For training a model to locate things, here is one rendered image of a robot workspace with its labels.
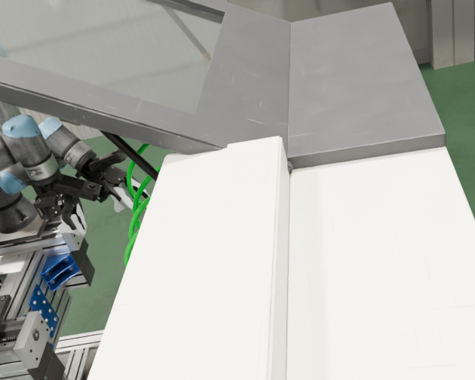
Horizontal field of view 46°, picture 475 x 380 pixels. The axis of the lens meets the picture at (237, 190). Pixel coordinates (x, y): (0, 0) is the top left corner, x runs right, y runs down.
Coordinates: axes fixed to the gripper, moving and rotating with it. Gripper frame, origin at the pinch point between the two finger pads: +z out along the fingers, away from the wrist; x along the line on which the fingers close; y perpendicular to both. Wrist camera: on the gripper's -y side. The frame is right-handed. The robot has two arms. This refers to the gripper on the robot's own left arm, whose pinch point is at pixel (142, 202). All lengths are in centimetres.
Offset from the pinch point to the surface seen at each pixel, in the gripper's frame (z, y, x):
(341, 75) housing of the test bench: 19, -64, -1
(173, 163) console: 5, -44, 38
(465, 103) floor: 103, -20, -277
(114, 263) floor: -5, 147, -116
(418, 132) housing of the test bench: 34, -72, 23
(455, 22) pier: 66, -48, -328
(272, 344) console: 30, -58, 74
